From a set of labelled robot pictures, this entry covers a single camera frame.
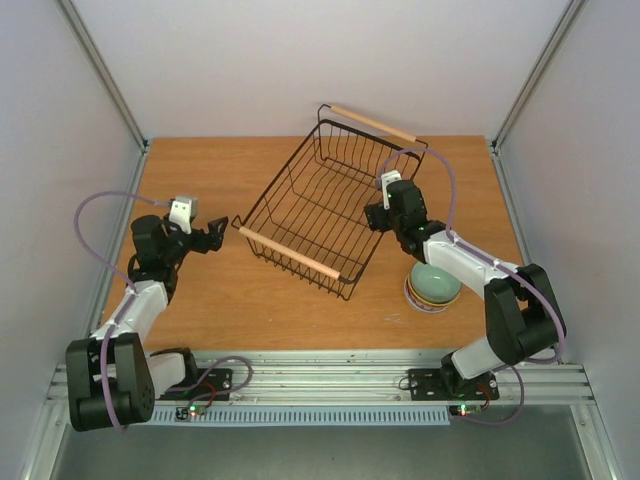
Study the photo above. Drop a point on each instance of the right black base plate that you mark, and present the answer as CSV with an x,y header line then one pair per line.
x,y
430,384

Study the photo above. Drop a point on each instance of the small circuit board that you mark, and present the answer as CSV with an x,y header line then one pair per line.
x,y
189,413
465,410

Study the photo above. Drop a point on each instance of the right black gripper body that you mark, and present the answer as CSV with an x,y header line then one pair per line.
x,y
376,216

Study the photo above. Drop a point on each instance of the black wire dish rack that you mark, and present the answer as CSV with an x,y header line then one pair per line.
x,y
310,220

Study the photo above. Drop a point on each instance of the celadon green bowl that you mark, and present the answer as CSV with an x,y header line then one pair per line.
x,y
433,283

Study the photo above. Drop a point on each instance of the white blue patterned bowl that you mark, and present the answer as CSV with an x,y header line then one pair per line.
x,y
417,307

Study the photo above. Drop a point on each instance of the right small circuit board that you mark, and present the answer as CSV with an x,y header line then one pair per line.
x,y
465,410

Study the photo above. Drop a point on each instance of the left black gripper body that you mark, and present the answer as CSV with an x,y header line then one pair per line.
x,y
202,245

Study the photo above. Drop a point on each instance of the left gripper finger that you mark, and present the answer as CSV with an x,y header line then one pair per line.
x,y
215,240
217,226

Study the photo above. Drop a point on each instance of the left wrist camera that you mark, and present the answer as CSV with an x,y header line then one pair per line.
x,y
182,211

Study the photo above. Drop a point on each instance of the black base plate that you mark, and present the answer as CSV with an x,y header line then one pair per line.
x,y
430,384
217,381

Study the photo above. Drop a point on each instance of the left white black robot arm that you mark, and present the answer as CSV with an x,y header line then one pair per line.
x,y
110,380

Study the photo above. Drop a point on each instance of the left small circuit board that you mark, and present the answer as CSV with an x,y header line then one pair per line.
x,y
189,413

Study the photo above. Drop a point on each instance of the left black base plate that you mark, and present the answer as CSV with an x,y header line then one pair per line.
x,y
217,381

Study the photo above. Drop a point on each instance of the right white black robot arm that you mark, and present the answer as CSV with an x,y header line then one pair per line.
x,y
522,316

